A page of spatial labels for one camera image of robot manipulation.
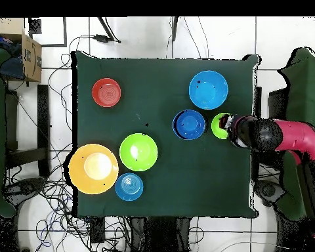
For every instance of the dark blue bag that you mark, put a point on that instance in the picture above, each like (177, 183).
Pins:
(11, 68)

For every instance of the cardboard box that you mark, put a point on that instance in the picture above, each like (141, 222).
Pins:
(31, 60)

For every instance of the dark green tablecloth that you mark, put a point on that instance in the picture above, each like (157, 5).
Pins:
(160, 183)

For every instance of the small light blue bowl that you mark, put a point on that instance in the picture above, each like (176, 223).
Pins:
(128, 187)

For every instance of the black power adapter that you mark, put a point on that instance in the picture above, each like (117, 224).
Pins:
(101, 38)

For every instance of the dark blue bowl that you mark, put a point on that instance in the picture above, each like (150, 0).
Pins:
(189, 124)

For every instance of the large yellow bowl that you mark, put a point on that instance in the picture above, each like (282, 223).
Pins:
(93, 169)

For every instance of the large green bowl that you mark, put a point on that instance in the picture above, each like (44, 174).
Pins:
(138, 152)

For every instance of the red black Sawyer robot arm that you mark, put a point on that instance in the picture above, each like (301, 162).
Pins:
(291, 136)

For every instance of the large light blue bowl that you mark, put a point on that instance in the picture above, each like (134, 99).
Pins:
(208, 90)

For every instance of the red plastic bowl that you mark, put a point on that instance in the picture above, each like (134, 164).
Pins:
(106, 92)

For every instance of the small green ribbed bowl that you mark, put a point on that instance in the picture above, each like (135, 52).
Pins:
(215, 128)

